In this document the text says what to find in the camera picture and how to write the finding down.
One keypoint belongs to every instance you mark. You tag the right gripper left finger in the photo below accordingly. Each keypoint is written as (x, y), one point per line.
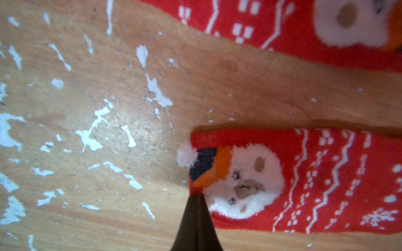
(186, 236)

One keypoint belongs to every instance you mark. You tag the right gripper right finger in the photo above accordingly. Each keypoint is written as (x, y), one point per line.
(206, 236)

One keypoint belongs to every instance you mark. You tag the red penguin christmas sock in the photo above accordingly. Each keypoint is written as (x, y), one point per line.
(297, 181)

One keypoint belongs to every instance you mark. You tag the red snowflake christmas sock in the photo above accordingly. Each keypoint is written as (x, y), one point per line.
(349, 34)

